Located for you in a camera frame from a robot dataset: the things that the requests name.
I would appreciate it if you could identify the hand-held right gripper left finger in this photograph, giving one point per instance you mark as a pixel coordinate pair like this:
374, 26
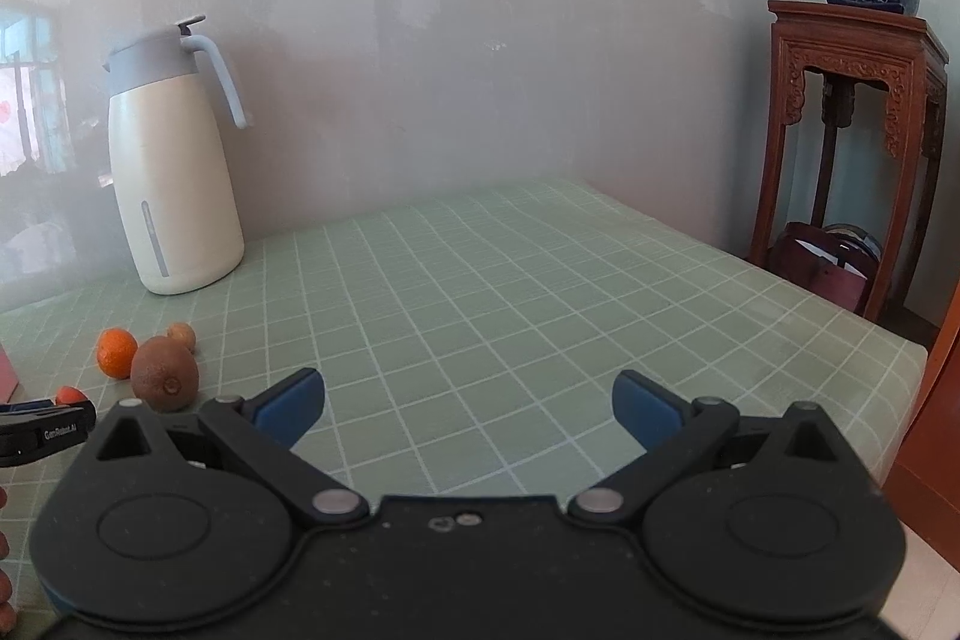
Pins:
289, 411

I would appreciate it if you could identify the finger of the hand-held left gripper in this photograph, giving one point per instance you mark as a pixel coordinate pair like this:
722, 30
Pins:
52, 430

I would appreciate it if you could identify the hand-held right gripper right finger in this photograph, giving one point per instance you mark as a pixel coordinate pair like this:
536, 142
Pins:
645, 411

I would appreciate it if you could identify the small red fruit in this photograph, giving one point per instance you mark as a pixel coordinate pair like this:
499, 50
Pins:
71, 395

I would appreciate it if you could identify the red cardboard box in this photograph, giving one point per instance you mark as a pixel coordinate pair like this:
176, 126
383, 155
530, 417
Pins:
6, 374

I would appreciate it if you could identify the person's left hand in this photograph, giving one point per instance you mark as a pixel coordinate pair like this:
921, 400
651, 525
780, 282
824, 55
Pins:
4, 587

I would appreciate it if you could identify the orange mandarin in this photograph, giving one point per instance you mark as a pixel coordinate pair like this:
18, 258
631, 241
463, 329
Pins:
116, 353

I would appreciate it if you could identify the brown kiwi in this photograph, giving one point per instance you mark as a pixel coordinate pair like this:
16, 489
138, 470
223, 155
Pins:
165, 374

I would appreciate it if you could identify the small brown fruit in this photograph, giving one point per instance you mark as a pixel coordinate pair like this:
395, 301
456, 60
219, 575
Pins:
181, 336

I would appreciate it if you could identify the green checkered tablecloth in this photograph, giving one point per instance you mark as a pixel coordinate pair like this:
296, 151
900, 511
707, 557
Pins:
487, 310

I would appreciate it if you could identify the dark red basket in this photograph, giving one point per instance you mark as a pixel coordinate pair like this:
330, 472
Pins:
821, 269

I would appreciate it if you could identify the white thermos jug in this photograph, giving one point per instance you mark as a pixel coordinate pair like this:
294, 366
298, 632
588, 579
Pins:
172, 190

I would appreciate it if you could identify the brown wooden cabinet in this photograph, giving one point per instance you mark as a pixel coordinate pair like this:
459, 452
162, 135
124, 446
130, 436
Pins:
930, 445

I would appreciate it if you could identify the carved wooden plant stand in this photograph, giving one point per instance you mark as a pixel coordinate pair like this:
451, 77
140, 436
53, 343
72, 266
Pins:
855, 63

